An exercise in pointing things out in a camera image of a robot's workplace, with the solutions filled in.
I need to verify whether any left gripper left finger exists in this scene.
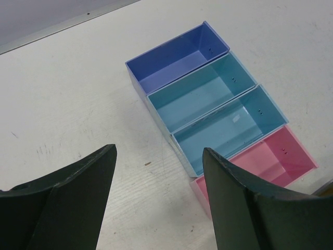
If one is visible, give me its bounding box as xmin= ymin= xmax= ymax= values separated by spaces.
xmin=1 ymin=144 xmax=117 ymax=249

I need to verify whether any light blue toothbrush bin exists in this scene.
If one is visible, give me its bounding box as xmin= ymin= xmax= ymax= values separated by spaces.
xmin=172 ymin=85 xmax=289 ymax=178

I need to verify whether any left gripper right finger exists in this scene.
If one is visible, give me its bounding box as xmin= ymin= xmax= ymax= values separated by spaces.
xmin=203 ymin=147 xmax=332 ymax=249

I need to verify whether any light blue toothpaste bin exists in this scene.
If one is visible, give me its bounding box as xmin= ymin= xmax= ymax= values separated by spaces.
xmin=148 ymin=52 xmax=257 ymax=133

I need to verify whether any pink bin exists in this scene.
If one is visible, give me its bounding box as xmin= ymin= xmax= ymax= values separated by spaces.
xmin=189 ymin=124 xmax=319 ymax=221

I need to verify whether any dark blue bin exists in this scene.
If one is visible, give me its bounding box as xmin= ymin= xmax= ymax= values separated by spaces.
xmin=125 ymin=21 xmax=230 ymax=97

